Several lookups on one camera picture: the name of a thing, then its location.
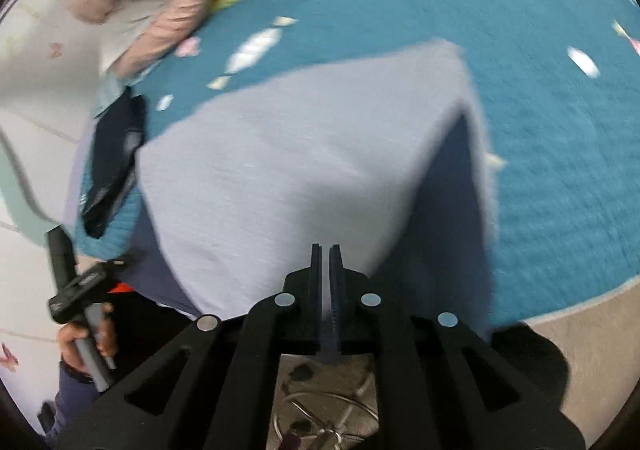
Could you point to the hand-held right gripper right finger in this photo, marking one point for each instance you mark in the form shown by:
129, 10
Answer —
336, 290

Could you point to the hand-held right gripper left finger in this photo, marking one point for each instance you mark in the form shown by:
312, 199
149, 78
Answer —
315, 280

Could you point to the large grey garment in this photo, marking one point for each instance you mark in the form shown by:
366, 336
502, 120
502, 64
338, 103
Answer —
300, 155

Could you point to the person's left forearm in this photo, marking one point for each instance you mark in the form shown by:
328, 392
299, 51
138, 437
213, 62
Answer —
70, 402

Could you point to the person's left hand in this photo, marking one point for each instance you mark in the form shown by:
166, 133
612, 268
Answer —
75, 341

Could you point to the orange object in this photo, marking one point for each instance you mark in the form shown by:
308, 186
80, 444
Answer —
122, 287

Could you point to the dark navy garment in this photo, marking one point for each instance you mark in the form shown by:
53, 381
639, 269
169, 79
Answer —
116, 160

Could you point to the chrome chair base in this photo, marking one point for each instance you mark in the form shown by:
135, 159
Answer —
327, 430

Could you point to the white butterfly print sheet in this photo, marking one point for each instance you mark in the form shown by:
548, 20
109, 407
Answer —
35, 80

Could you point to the teal candy print blanket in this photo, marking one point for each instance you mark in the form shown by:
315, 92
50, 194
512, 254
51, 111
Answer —
550, 180

